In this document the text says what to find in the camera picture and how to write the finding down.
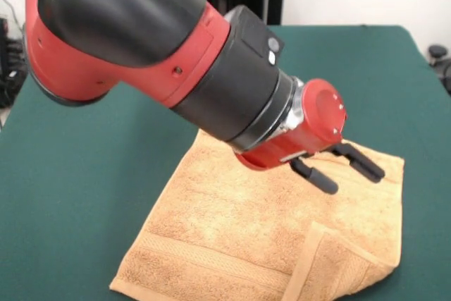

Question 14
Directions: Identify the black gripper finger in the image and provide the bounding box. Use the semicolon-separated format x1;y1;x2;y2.
330;141;386;184
289;158;340;195

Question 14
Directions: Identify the dark green table cloth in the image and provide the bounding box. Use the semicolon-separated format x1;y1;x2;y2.
0;25;451;301

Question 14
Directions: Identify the tan terry towel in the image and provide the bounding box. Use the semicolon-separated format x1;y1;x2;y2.
109;130;405;301

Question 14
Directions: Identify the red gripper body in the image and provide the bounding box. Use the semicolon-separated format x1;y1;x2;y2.
235;78;348;171

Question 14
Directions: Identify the thin wall cable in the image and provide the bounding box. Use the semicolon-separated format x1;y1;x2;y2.
0;0;27;39

